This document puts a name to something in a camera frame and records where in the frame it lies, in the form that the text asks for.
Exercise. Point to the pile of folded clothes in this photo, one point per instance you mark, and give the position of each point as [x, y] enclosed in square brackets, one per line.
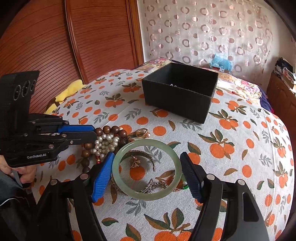
[284, 70]

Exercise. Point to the orange print cloth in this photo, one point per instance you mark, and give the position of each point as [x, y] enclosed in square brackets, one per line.
[238, 140]

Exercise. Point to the yellow plush toy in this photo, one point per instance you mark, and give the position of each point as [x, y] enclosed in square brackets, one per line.
[69, 91]

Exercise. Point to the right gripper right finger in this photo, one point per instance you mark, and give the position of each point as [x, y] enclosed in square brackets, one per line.
[193, 178]

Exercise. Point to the black jewelry box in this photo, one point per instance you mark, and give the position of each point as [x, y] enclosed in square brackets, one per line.
[181, 89]

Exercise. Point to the silver filigree bangle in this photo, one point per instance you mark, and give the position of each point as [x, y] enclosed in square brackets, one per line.
[148, 189]

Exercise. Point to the wooden wardrobe door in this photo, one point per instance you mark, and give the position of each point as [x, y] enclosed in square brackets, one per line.
[68, 40]

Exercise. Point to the rose gold clover pendant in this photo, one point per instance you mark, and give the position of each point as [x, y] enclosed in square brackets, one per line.
[134, 162]

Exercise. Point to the pale green jade bangle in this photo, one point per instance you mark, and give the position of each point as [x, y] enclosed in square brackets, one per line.
[167, 164]

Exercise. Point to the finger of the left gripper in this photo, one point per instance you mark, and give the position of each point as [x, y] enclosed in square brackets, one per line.
[74, 128]
[67, 138]

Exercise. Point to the left hand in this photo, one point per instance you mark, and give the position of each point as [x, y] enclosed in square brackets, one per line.
[27, 173]

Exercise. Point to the wooden cabinet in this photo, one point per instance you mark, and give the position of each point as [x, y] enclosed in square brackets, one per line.
[282, 101]

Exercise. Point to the brown studded bangle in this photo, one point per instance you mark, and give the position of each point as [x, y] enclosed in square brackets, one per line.
[139, 154]

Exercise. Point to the circle pattern curtain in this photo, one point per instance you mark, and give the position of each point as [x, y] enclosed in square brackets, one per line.
[194, 32]

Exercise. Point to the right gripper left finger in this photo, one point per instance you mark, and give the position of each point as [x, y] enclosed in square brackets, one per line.
[100, 176]

